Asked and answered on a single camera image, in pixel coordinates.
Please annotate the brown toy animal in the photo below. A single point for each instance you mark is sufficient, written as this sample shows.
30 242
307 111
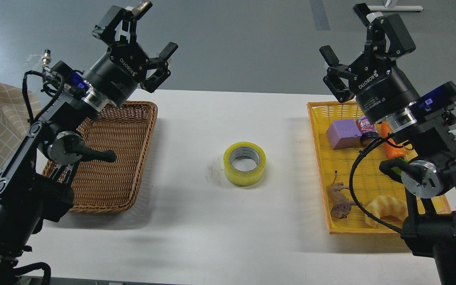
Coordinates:
342 205

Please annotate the yellow tape roll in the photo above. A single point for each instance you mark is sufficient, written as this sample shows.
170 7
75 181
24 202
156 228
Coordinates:
244 150

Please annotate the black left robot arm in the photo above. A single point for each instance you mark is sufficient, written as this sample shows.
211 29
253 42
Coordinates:
35 183

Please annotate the white stand base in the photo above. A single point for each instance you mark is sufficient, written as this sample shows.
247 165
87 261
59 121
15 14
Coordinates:
392 5

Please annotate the toy croissant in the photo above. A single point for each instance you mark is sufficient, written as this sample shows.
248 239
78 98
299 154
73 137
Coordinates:
388 206

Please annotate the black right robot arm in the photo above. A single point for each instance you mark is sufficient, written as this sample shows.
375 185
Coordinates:
429 178

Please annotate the orange toy carrot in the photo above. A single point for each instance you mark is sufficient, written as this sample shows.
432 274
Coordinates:
393 150

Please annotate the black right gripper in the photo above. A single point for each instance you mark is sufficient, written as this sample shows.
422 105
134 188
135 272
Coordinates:
374 78

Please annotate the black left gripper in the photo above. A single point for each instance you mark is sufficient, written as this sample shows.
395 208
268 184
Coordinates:
120 70

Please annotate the brown wicker basket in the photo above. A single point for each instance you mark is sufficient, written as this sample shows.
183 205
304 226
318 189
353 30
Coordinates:
102 163

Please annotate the small red can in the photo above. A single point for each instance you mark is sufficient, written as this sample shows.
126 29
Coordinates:
368 131

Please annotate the yellow plastic basket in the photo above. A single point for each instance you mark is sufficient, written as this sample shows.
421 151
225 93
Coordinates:
335 165

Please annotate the purple block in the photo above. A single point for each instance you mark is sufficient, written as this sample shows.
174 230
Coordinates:
343 134

